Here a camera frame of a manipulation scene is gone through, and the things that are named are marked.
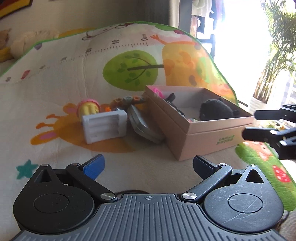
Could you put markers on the pink yellow toy cupcake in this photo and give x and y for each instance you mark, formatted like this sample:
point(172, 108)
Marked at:
point(87, 107)

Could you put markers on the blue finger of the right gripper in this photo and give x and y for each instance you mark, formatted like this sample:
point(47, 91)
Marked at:
point(268, 115)

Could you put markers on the cream plush pillow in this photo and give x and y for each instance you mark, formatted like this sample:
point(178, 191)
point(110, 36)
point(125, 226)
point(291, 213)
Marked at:
point(28, 39)

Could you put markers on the yellow cushion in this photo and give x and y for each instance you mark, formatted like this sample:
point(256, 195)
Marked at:
point(5, 54)

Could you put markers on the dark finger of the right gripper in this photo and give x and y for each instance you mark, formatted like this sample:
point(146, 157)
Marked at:
point(267, 135)

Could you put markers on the colourful cartoon play mat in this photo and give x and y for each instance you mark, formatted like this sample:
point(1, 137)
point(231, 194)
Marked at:
point(42, 92)

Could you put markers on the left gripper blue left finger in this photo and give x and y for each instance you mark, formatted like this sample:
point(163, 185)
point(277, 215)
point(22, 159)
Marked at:
point(84, 176)

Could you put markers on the pink cardboard box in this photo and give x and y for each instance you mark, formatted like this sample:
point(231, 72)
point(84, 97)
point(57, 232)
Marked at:
point(188, 136)

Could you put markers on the white battery holder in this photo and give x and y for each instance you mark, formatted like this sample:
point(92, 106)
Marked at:
point(104, 126)

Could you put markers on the black plush toy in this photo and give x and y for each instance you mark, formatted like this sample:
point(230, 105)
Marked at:
point(216, 109)

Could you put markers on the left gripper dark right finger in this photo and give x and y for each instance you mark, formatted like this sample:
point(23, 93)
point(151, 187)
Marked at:
point(213, 176)

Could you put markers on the white potted palm plant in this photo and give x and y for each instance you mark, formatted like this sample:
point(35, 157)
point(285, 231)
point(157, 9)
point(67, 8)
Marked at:
point(274, 81)

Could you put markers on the brown plush animal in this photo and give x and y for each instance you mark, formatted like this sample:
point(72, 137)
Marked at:
point(4, 37)

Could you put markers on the pink toy net basket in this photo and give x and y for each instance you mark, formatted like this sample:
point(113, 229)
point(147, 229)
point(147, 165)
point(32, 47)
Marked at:
point(157, 93)

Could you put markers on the framed wall picture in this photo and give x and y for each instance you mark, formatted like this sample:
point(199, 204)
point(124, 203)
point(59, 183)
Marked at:
point(10, 6)

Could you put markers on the grey metal tin case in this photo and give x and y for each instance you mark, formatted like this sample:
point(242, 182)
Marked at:
point(144, 126)

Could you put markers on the black binder clip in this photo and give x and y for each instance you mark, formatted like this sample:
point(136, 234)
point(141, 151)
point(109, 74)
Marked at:
point(170, 100)

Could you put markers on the brown plush finger toy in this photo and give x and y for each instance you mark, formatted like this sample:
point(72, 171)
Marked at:
point(125, 102)

